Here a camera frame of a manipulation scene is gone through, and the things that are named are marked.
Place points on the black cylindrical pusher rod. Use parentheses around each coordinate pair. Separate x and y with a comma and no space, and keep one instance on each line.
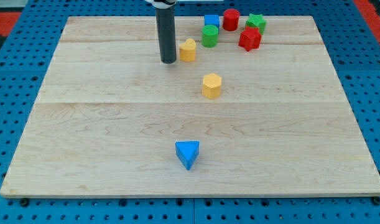
(166,34)

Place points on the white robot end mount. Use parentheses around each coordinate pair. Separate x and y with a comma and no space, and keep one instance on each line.
(162,4)

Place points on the yellow hexagon block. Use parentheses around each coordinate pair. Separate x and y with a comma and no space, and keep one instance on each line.
(211,86)

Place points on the red star block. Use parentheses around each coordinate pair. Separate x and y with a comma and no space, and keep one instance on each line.
(250,38)

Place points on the green star block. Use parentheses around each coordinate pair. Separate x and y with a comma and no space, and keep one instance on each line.
(256,21)

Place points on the yellow heart block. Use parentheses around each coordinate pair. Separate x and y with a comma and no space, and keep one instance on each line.
(187,50)

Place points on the green cylinder block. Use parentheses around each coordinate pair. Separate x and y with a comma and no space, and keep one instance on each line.
(210,36)

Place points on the blue cube block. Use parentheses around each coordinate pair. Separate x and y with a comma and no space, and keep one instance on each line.
(212,19)

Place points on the red cylinder block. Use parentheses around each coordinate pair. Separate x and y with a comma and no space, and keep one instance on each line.
(231,19)

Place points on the wooden board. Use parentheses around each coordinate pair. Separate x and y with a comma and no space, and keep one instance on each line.
(109,112)

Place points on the blue triangle block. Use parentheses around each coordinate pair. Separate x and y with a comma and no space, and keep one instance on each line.
(187,152)

